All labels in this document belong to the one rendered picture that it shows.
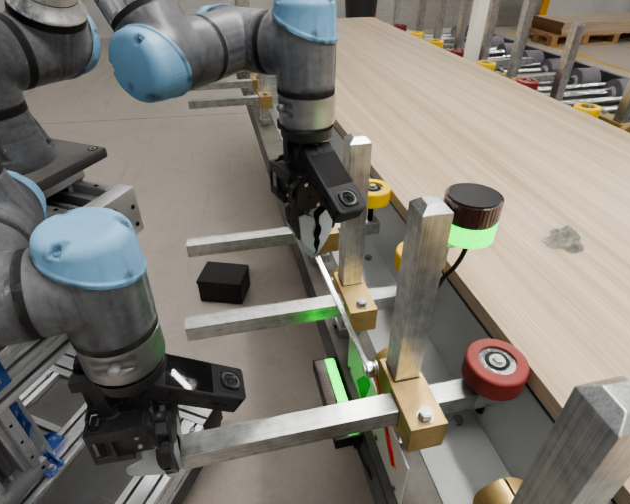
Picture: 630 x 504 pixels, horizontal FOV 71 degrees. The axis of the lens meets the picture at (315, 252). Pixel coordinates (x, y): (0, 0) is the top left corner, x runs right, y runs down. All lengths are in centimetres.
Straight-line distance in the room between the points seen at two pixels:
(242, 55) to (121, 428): 44
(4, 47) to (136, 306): 56
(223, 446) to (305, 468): 97
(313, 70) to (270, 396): 131
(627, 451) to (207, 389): 36
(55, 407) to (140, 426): 110
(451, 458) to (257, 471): 81
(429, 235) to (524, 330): 28
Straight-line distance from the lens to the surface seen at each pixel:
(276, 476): 153
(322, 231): 68
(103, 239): 36
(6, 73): 86
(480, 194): 50
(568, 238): 92
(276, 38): 57
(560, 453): 35
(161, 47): 50
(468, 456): 89
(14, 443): 123
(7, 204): 50
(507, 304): 74
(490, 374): 62
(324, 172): 58
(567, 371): 67
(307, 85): 56
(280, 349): 182
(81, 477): 143
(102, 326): 40
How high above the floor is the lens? 136
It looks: 36 degrees down
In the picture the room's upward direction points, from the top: straight up
